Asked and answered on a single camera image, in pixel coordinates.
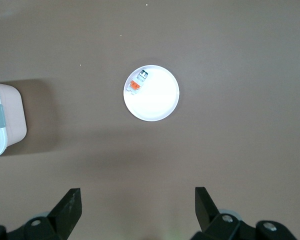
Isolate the brown table mat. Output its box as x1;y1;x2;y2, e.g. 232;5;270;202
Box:
0;0;300;240

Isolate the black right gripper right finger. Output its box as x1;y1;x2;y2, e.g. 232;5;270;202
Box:
191;186;297;240

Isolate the pink round plate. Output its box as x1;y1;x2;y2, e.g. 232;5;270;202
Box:
122;64;181;123

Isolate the white lidded storage box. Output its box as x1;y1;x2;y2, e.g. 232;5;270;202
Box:
0;79;28;161

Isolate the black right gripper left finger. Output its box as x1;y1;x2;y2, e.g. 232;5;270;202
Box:
0;187;83;240

